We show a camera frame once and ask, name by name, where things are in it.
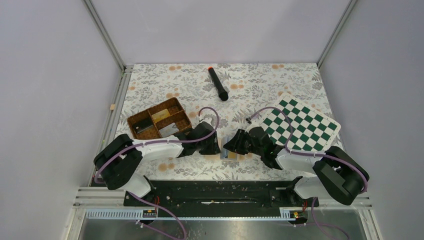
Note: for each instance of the black card in basket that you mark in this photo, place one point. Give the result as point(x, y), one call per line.
point(142, 125)

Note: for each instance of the orange credit card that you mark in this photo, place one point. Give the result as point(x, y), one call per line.
point(232, 156)

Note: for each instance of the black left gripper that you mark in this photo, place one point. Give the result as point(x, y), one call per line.
point(214, 148)

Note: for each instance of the blue credit card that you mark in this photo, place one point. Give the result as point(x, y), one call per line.
point(224, 153)

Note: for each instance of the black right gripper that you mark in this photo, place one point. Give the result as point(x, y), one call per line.
point(236, 143)

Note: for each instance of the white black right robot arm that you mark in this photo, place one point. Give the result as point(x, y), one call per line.
point(336, 174)

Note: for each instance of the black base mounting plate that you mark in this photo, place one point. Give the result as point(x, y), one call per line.
point(232, 199)

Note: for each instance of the silver card in basket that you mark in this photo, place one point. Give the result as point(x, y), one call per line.
point(168, 130)

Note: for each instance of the green white chessboard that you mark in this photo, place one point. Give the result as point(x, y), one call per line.
point(312, 130)

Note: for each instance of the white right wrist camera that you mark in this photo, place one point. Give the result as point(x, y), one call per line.
point(251, 124)

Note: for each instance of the black microphone orange tip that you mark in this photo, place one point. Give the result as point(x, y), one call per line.
point(222, 93)

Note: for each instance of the brown woven divided basket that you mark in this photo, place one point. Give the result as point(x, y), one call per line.
point(178, 116)

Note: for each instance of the beige leather card holder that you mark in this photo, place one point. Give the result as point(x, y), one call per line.
point(222, 142)

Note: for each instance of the gold card in basket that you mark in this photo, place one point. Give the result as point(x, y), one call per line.
point(161, 115)

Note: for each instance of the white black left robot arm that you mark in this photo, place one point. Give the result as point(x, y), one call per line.
point(117, 163)

